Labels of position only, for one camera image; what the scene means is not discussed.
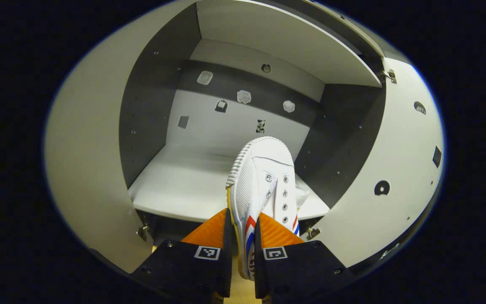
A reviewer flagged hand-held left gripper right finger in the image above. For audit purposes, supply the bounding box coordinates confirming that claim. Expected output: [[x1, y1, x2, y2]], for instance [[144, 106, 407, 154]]
[[254, 212, 355, 304]]

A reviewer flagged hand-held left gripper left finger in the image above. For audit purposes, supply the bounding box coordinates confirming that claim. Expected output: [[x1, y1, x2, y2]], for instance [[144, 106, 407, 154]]
[[131, 208, 237, 304]]

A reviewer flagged white shoe cabinet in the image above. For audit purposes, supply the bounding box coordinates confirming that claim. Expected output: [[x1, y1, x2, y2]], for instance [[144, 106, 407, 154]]
[[119, 0, 414, 250]]

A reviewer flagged white cabinet shelf board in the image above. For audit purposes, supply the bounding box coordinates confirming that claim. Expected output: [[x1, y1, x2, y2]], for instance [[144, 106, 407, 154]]
[[196, 0, 383, 88]]

